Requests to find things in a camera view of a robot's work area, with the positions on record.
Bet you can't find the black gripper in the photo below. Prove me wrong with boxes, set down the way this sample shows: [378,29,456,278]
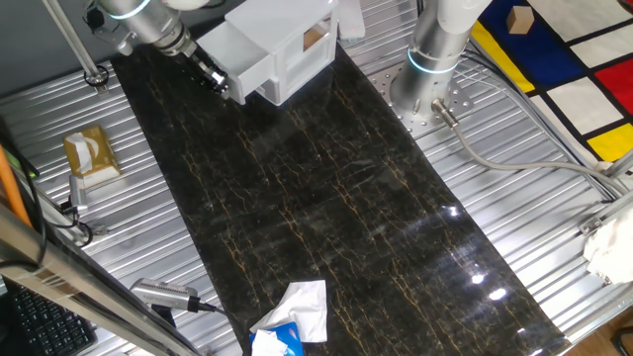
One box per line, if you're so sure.
[189,44,232,100]

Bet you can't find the white drawer with knob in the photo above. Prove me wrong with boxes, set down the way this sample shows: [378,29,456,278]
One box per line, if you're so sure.
[196,20,273,106]

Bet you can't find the white plastic drawer cabinet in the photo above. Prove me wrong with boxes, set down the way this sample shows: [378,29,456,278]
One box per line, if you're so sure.
[225,0,342,108]

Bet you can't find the yellow tissue box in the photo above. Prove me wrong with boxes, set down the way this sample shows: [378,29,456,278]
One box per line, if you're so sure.
[62,124,123,188]

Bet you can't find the white power strip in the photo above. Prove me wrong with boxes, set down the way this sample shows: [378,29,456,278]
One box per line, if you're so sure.
[337,0,367,42]

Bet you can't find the black marble pattern mat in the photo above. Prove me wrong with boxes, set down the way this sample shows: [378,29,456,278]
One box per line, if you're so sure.
[109,44,573,356]

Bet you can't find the thin metal pole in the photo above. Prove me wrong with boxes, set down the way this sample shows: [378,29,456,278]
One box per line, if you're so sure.
[42,0,110,96]

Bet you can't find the orange pole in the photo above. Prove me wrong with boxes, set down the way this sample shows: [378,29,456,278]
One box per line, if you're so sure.
[0,145,32,228]

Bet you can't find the blue tissue pack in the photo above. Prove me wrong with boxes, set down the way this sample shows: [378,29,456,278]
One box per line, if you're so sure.
[248,320,306,356]

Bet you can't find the black keyboard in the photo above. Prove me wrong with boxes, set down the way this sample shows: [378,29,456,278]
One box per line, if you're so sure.
[7,285,99,356]

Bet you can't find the small wooden cube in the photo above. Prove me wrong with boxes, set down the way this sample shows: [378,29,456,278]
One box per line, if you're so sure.
[505,5,536,36]

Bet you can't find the colour block pattern mat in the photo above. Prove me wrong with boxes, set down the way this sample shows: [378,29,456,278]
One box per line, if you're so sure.
[469,0,633,167]

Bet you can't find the white crumpled cloth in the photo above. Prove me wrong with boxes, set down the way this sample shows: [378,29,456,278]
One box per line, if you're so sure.
[582,205,633,286]

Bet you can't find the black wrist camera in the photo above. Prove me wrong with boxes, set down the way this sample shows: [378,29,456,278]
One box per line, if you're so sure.
[83,5,136,56]

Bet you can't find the silver depth camera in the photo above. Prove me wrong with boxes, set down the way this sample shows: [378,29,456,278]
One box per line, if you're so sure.
[67,174,90,215]
[130,277,200,313]

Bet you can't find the silver camera mount bracket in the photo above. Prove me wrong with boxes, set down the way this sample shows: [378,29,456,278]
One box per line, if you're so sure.
[58,205,110,238]

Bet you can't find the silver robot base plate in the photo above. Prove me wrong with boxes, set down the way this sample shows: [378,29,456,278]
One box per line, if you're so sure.
[368,61,475,139]

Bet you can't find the thick grey robot cable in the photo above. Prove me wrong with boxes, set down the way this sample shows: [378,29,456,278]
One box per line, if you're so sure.
[430,97,629,197]

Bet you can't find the aluminium frame bar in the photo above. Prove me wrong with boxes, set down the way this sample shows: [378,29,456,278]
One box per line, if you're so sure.
[0,205,202,356]

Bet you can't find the aluminium corner frame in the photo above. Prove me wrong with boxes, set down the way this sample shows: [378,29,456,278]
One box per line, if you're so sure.
[577,147,633,237]

